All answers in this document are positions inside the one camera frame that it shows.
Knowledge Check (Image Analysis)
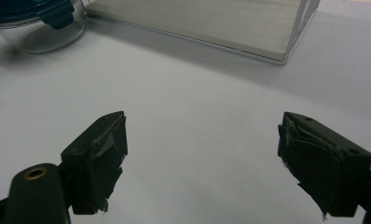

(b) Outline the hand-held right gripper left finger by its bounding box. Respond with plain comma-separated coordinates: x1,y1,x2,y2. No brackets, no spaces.
60,110,129,216

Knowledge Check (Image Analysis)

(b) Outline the clear container with blue lid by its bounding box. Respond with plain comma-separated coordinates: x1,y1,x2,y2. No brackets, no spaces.
0,0,88,54

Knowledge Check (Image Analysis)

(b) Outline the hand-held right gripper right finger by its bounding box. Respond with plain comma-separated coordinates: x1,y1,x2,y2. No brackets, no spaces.
277,111,371,220

